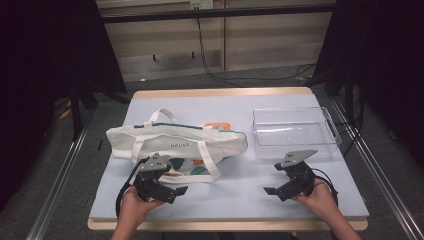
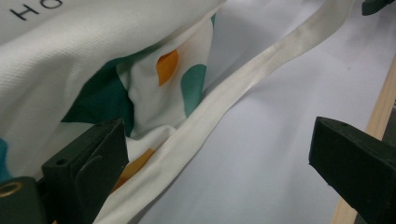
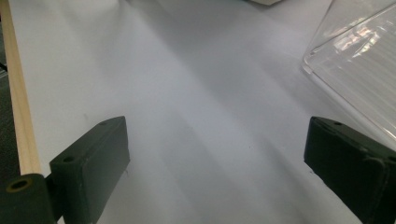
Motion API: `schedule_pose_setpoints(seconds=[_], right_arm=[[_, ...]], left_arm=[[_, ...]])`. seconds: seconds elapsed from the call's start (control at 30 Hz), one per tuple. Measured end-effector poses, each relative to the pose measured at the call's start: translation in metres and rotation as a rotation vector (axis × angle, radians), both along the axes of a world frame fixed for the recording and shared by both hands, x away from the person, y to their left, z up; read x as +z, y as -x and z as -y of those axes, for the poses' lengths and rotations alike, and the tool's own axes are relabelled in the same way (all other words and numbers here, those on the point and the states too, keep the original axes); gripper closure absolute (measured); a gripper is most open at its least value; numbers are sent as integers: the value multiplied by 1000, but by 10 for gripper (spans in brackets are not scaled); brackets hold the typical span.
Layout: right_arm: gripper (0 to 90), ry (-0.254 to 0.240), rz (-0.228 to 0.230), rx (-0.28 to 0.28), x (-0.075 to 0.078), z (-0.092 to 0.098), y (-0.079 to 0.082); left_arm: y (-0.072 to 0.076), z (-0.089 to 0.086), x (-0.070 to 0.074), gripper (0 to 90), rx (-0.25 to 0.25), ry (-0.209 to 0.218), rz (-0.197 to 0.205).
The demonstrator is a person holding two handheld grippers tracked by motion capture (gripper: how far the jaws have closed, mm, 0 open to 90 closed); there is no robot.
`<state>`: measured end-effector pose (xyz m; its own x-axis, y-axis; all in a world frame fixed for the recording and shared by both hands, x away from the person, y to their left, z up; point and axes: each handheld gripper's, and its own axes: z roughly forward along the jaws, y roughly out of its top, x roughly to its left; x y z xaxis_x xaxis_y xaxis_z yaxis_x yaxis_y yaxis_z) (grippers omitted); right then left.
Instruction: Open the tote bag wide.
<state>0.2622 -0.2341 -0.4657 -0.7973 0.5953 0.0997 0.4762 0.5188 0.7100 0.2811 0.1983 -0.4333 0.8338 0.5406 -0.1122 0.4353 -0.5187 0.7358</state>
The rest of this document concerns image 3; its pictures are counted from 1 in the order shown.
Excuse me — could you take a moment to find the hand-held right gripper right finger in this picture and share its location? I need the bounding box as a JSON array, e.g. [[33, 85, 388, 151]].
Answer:
[[304, 116, 396, 224]]

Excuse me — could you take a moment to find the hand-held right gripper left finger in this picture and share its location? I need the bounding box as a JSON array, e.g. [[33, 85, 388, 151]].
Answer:
[[49, 116, 132, 224]]

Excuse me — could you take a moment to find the clear plastic tray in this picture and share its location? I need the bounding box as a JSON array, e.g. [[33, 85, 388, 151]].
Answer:
[[301, 0, 396, 142]]

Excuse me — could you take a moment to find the wooden table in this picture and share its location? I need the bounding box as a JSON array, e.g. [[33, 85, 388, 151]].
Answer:
[[0, 0, 43, 175]]

